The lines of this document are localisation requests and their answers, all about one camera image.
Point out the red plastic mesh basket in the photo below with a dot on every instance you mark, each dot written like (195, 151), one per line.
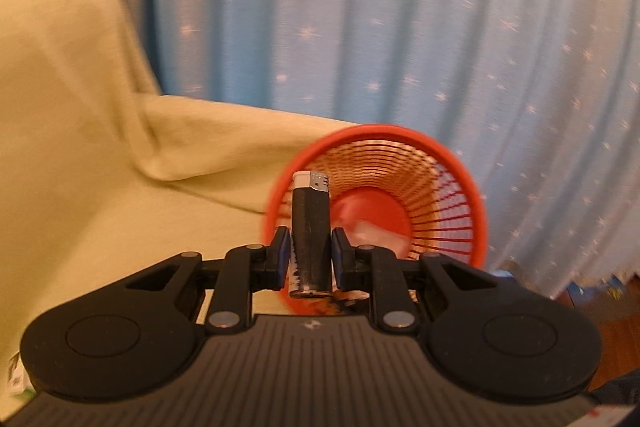
(450, 167)

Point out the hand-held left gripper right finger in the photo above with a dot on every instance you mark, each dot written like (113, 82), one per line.
(341, 257)

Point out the black lighter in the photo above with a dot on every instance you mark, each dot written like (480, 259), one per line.
(310, 232)

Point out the dark cloth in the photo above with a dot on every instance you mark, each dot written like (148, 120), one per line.
(617, 392)

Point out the blue star-print curtain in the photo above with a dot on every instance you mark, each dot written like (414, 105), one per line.
(400, 7)

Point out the yellow-green fleece blanket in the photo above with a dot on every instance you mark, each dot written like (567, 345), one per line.
(75, 157)

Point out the white packet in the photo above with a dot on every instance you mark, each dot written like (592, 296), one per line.
(20, 379)

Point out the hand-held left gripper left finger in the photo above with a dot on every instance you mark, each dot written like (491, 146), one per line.
(282, 257)

